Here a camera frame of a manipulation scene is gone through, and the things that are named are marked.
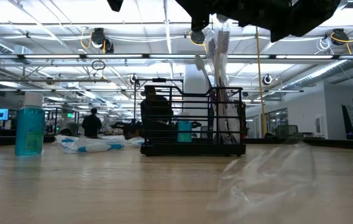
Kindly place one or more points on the clear plastic wrapper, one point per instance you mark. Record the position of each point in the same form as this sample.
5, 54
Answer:
257, 186

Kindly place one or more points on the long ceiling light strip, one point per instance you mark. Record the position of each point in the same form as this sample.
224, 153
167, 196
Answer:
117, 56
39, 90

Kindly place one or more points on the person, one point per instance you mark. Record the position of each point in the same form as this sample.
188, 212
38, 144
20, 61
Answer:
91, 124
156, 109

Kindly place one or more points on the blue mouthwash bottle white cap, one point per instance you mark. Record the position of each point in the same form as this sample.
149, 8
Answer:
30, 130
184, 132

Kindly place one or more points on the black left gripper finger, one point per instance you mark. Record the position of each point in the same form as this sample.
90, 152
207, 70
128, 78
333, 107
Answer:
115, 4

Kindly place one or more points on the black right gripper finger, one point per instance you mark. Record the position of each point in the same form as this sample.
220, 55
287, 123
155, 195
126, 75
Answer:
199, 15

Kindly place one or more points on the black metal gantry frame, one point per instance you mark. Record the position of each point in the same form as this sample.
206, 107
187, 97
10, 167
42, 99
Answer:
159, 80

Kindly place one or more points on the black mesh office chair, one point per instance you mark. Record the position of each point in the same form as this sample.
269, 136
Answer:
288, 132

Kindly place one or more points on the blue white toothbrush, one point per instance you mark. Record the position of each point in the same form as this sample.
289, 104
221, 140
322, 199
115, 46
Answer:
67, 140
97, 147
117, 140
134, 141

